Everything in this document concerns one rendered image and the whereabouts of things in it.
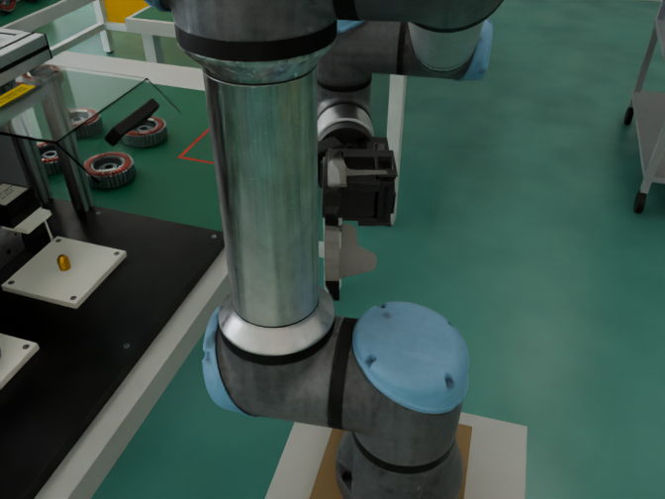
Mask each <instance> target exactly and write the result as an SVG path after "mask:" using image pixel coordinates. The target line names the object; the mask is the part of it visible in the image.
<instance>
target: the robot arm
mask: <svg viewBox="0 0 665 499"><path fill-rule="evenodd" d="M143 1H144V2H145V3H147V4H148V5H149V6H151V7H154V8H156V9H157V10H158V11H160V12H171V11H172V16H173V21H174V28H175V35H176V40H177V44H178V46H179V48H180V49H181V50H182V51H183V52H184V53H186V54H187V55H188V56H190V57H191V58H192V59H194V60H195V61H196V62H198V63H199V64H200V65H201V67H202V72H203V80H204V87H205V95H206V103H207V111H208V119H209V126H210V134H211V142H212V150H213V158H214V165H215V172H216V180H217V188H218V196H219V203H220V211H221V219H222V227H223V235H224V243H225V250H226V258H227V266H228V274H229V281H230V288H231V291H230V292H229V294H228V295H227V296H226V297H225V299H224V300H223V302H222V304H221V305H220V306H219V307H218V308H217V309H216V310H215V311H214V313H213V314H212V316H211V318H210V320H209V323H208V326H207V329H206V333H205V338H204V343H203V351H204V352H205V357H204V359H203V360H202V364H203V375H204V380H205V384H206V387H207V390H208V392H209V394H210V396H211V398H212V399H213V401H214V402H215V403H216V404H217V405H218V406H220V407H221V408H223V409H226V410H230V411H234V412H239V413H241V414H243V415H245V416H248V417H259V416H260V417H266V418H272V419H278V420H285V421H291V422H297V423H303V424H309V425H315V426H321V427H327V428H333V429H339V430H345V432H344V433H343V435H342V437H341V438H340V441H339V443H338V446H337V450H336V455H335V478H336V483H337V486H338V489H339V492H340V494H341V496H342V498H343V499H458V496H459V493H460V489H461V485H462V480H463V460H462V456H461V452H460V449H459V446H458V443H457V440H456V433H457V428H458V423H459V419H460V414H461V409H462V404H463V400H464V399H465V397H466V394H467V391H468V385H469V377H468V370H469V352H468V348H467V345H466V343H465V341H464V339H463V338H462V336H461V334H460V333H459V331H458V330H457V329H456V328H454V327H452V326H451V325H450V322H449V321H448V320H447V319H446V318H444V317H443V316H442V315H440V314H439V313H437V312H435V311H434V310H432V309H430V308H428V307H426V306H423V305H419V304H416V303H411V302H403V301H392V302H385V303H383V304H382V306H381V307H378V306H373V307H372V308H370V309H368V310H367V311H366V312H365V313H364V314H363V315H362V316H361V317H360V318H359V319H354V318H347V317H341V316H335V315H334V306H333V301H339V280H340V279H342V278H345V277H348V276H352V275H356V274H360V273H364V272H368V271H371V270H373V269H374V268H375V267H376V264H377V258H376V255H375V254H374V253H373V252H371V251H369V250H367V249H364V248H362V247H361V246H360V245H359V244H358V241H357V232H356V230H355V228H354V227H353V226H351V225H349V224H342V225H340V226H339V225H338V218H342V220H343V221H358V226H375V227H376V226H391V214H394V207H395V199H396V191H395V182H394V181H395V179H396V177H398V172H397V167H396V162H395V157H394V152H393V151H392V150H389V146H388V140H387V138H380V137H374V133H373V126H372V120H371V113H370V94H371V80H372V73H383V74H396V75H408V76H419V77H432V78H445V79H453V80H455V81H462V80H480V79H482V78H483V77H484V76H485V75H486V73H487V69H488V64H489V59H490V53H491V45H492V38H493V24H492V22H491V20H489V19H488V18H489V17H490V16H491V15H492V14H493V13H494V12H495V11H496V10H497V9H498V8H499V7H500V5H501V4H502V3H503V1H504V0H143ZM392 166H393V169H392ZM319 183H320V187H321V188H322V218H325V286H326V288H327V290H328V292H329V293H328V292H327V291H326V290H325V289H324V288H323V287H322V286H321V285H320V282H319V196H318V184H319ZM373 212H374V214H373ZM339 232H341V249H340V248H339ZM330 295H331V296H330ZM331 297H332V298H331Z"/></svg>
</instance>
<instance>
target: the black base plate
mask: <svg viewBox="0 0 665 499"><path fill-rule="evenodd" d="M42 205H43V208H44V209H46V210H50V212H51V216H49V217H48V218H47V221H48V224H49V227H50V230H51V233H52V235H53V238H54V239H55V238H56V237H62V238H67V239H72V240H76V241H81V242H84V243H89V244H93V245H98V246H103V247H107V248H112V249H116V250H124V251H125V252H126V253H127V256H126V257H125V258H124V260H123V261H122V262H121V263H120V264H119V265H118V266H117V267H116V268H115V269H114V270H113V271H112V272H111V273H110V274H109V275H108V276H107V278H106V279H105V280H104V281H103V282H102V283H101V284H100V285H99V286H98V287H97V288H96V289H95V290H94V291H93V292H92V293H91V294H90V296H89V297H88V298H87V299H86V300H85V301H84V302H83V303H82V304H81V305H80V306H79V307H78V308H77V309H74V308H70V307H66V306H62V305H58V304H54V303H50V302H47V301H43V300H39V299H35V298H31V297H27V296H23V295H19V294H15V293H11V292H7V291H3V289H2V287H1V285H2V284H3V283H4V282H6V281H7V280H8V279H9V278H10V277H11V276H12V275H14V274H15V273H16V272H17V271H18V270H19V269H20V268H21V267H23V266H24V265H25V264H26V263H27V262H28V261H29V260H31V259H32V258H33V257H34V256H35V255H36V254H37V253H39V252H40V251H41V250H42V249H43V248H44V247H45V246H47V245H48V244H49V243H50V241H49V238H48V234H47V231H46V228H45V225H44V222H42V223H41V224H40V225H39V226H37V227H36V228H35V229H34V230H33V231H31V232H30V233H29V234H23V233H21V235H22V240H23V243H24V245H25V248H24V249H23V250H22V251H21V252H20V253H18V254H17V255H16V256H15V257H14V258H12V259H11V260H10V261H9V262H8V263H7V264H5V265H4V266H3V267H2V268H1V269H0V334H4V335H8V336H11V337H15V338H19V339H22V340H26V341H30V342H33V343H37V344H38V345H39V350H38V351H37V352H36V353H35V354H34V355H33V356H32V357H31V358H30V359H29V360H28V361H27V362H26V363H25V364H24V365H23V366H22V368H21V369H20V370H19V371H18V372H17V373H16V374H15V375H14V376H13V377H12V378H11V379H10V380H9V381H8V382H7V383H6V384H5V385H4V387H3V388H2V389H1V390H0V499H34V498H35V497H36V496H37V495H38V493H39V492H40V491H41V489H42V488H43V487H44V485H45V484H46V483H47V481H48V480H49V478H50V477H51V476H52V474H53V473H54V472H55V470H56V469H57V468H58V466H59V465H60V464H61V463H62V461H63V460H64V459H65V457H66V456H67V455H68V453H69V452H70V451H71V449H72V448H73V447H74V445H75V444H76V443H77V441H78V440H79V439H80V437H81V436H82V435H83V434H84V432H85V431H86V430H87V428H88V427H89V426H90V424H91V423H92V422H93V420H94V419H95V418H96V416H97V415H98V414H99V412H100V411H101V410H102V408H103V407H104V406H105V404H106V403H107V402H108V401H109V399H110V398H111V397H112V395H113V394H114V393H115V391H116V390H117V389H118V387H119V386H120V385H121V383H122V382H123V381H124V379H125V378H126V377H127V375H128V374H129V373H130V372H131V370H132V369H133V368H134V366H135V365H136V364H137V362H138V361H139V360H140V358H141V357H142V356H143V354H144V353H145V351H146V350H147V349H148V347H149V346H150V345H151V343H152V342H153V341H154V340H155V338H156V337H157V336H158V334H159V333H160V332H161V330H162V329H163V328H164V326H165V325H166V324H167V322H168V321H169V320H170V318H171V317H172V316H173V314H174V313H175V312H176V311H177V309H178V308H179V307H180V305H181V304H182V303H183V301H184V300H185V299H186V297H187V296H188V295H189V293H190V292H191V291H192V289H193V288H194V287H195V285H196V284H197V283H198V281H199V280H200V279H201V278H202V276H203V275H204V274H205V272H206V271H207V270H208V268H209V267H210V266H211V264H212V263H213V262H214V260H215V259H216V258H217V256H218V255H219V254H220V252H221V251H222V250H223V248H224V247H225V243H224V235H223V232H220V231H215V230H210V229H205V228H200V227H195V226H190V225H185V224H180V223H175V222H170V221H165V220H160V219H155V218H151V217H146V216H141V215H137V214H132V213H127V212H122V211H117V210H112V209H107V208H102V207H97V206H92V207H89V206H88V207H89V210H88V211H87V212H83V211H81V209H79V210H74V208H73V205H72V202H71V201H67V200H62V199H57V198H51V199H49V198H48V201H47V202H46V203H42Z"/></svg>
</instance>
